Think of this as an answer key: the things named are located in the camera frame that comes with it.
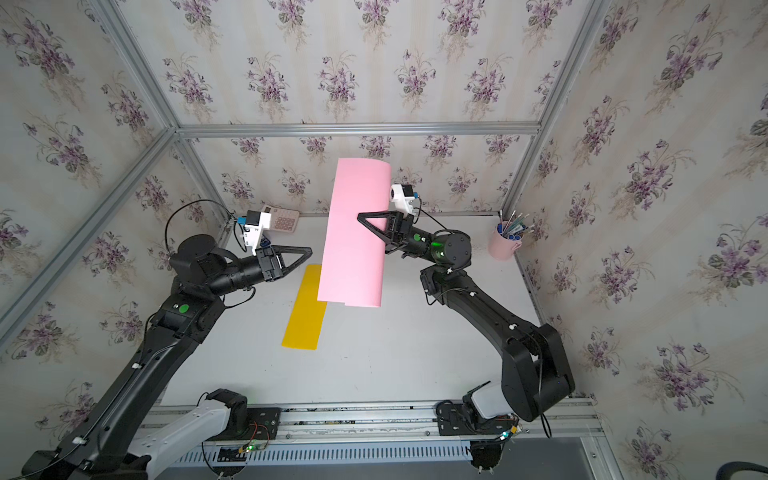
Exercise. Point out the yellow rectangular paper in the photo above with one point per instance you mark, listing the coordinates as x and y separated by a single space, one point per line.
305 323

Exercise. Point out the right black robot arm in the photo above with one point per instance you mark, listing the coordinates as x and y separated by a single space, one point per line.
535 370

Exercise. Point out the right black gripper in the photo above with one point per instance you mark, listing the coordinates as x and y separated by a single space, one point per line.
398 242

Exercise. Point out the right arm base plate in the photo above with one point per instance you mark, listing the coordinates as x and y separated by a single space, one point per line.
456 420

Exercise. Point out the pink pen cup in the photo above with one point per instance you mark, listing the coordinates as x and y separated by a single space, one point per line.
501 247

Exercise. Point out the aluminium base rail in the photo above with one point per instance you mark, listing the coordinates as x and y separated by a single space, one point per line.
409 421

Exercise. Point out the pink calculator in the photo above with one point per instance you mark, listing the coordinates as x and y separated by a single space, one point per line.
280 219

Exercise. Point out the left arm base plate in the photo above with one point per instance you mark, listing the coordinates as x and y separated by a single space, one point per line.
251 424

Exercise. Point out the pens in cup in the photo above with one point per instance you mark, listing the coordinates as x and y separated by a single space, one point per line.
514 227

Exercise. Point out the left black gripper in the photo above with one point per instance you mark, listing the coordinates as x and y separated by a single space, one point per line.
271 268

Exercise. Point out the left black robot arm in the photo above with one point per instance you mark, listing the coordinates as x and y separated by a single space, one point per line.
99 447

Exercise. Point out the pink rectangular paper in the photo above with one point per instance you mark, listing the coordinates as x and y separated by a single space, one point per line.
353 258

